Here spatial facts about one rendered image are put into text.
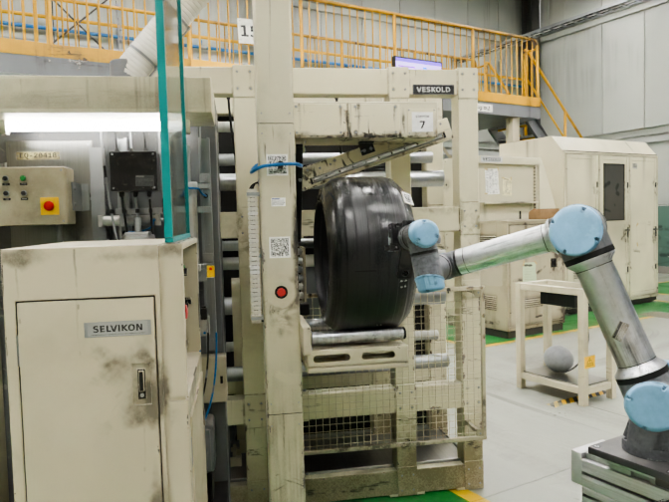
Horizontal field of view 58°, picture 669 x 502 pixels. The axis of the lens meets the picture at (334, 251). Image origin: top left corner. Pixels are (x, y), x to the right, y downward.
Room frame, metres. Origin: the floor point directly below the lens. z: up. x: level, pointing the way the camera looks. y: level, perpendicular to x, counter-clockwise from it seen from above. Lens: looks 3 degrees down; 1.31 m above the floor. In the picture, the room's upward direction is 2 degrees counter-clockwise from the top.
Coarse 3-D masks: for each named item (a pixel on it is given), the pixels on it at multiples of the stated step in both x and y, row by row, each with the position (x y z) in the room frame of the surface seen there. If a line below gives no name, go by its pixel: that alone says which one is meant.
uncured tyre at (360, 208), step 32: (320, 192) 2.27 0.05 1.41; (352, 192) 2.10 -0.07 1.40; (384, 192) 2.11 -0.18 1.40; (320, 224) 2.43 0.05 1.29; (352, 224) 2.01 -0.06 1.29; (384, 224) 2.03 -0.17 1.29; (320, 256) 2.46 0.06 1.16; (352, 256) 1.99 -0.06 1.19; (384, 256) 2.00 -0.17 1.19; (320, 288) 2.41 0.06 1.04; (352, 288) 2.01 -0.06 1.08; (384, 288) 2.02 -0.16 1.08; (352, 320) 2.08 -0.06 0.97; (384, 320) 2.11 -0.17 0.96
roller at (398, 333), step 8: (376, 328) 2.15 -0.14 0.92; (384, 328) 2.15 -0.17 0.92; (392, 328) 2.15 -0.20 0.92; (400, 328) 2.16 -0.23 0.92; (312, 336) 2.10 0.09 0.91; (320, 336) 2.10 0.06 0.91; (328, 336) 2.10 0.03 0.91; (336, 336) 2.11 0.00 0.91; (344, 336) 2.11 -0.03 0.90; (352, 336) 2.12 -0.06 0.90; (360, 336) 2.12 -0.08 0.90; (368, 336) 2.13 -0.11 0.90; (376, 336) 2.13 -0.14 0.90; (384, 336) 2.13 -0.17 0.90; (392, 336) 2.14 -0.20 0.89; (400, 336) 2.14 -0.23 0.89; (312, 344) 2.11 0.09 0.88; (320, 344) 2.11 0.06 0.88
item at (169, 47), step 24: (168, 0) 1.63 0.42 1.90; (168, 24) 1.60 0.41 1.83; (168, 48) 1.58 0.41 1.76; (168, 72) 1.55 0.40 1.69; (168, 96) 1.53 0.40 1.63; (168, 120) 1.51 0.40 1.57; (168, 144) 1.43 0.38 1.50; (168, 168) 1.43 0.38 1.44; (168, 192) 1.43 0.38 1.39; (168, 216) 1.43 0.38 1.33; (168, 240) 1.42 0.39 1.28
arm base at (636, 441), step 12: (624, 432) 1.52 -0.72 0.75; (636, 432) 1.46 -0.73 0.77; (648, 432) 1.44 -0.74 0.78; (660, 432) 1.43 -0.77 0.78; (624, 444) 1.49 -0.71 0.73; (636, 444) 1.45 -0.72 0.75; (648, 444) 1.43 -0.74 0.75; (660, 444) 1.43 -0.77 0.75; (636, 456) 1.45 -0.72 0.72; (648, 456) 1.43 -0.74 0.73; (660, 456) 1.42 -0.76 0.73
